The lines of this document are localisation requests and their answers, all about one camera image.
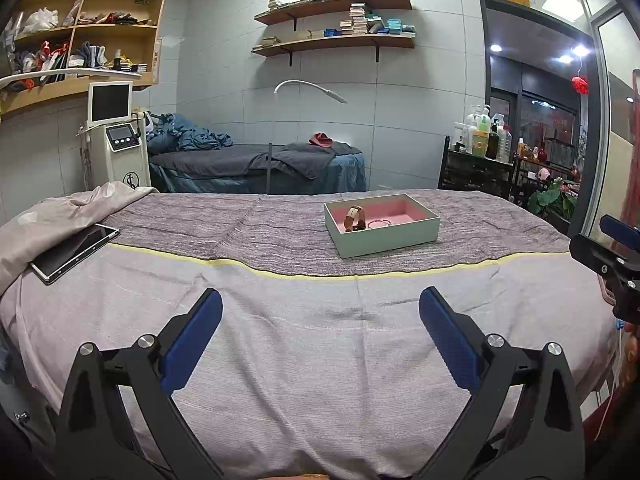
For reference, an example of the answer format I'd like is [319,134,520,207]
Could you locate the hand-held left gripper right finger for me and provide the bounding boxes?
[415,286,586,480]

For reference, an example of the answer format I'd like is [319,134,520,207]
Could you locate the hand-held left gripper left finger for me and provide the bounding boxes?
[52,287,224,480]

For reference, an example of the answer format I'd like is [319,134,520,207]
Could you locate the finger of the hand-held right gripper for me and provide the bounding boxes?
[599,214,640,254]
[569,232,640,322]

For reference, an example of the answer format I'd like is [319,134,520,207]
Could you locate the green box with pink lining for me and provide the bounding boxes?
[323,193,442,260]

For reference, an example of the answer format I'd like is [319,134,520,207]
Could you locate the green potted plant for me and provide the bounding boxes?
[528,179,579,222]

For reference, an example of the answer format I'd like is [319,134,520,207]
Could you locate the black storage rack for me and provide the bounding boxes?
[438,135,522,207]

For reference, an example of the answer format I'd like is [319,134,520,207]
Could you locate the tablet computer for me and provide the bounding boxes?
[29,223,121,286]

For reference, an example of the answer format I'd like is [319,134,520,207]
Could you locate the group of toiletry bottles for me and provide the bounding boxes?
[452,104,517,159]

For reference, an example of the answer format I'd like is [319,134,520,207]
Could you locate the massage bed with blue cover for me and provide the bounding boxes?
[147,112,369,196]

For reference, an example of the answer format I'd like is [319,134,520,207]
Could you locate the beige quilt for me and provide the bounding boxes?
[0,182,162,293]

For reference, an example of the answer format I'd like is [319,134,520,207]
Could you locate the white beauty machine with screen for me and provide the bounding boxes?
[77,81,152,194]

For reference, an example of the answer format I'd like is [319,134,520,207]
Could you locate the crumpled blue duvet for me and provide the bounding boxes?
[147,112,235,154]

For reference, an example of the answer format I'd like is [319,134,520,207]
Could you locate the dark grey towel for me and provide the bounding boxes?
[249,141,362,181]

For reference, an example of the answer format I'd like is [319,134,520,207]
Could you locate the white curved floor lamp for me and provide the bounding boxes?
[266,80,349,195]

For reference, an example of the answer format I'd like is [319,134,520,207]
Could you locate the wooden cubby shelf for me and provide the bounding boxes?
[0,0,169,122]

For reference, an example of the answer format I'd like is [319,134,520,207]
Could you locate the white plastic bag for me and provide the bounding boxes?
[22,7,61,32]

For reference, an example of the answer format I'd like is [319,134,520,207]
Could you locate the black door frame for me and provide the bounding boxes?
[478,0,612,237]

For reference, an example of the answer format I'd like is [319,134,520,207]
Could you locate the brown strap wristwatch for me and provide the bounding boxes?
[341,204,369,233]

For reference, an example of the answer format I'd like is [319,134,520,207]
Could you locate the wooden wall shelf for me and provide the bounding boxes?
[253,0,414,32]
[251,34,416,68]

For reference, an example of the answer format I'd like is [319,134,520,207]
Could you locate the wall shelves with boxes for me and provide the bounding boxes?
[252,2,417,52]

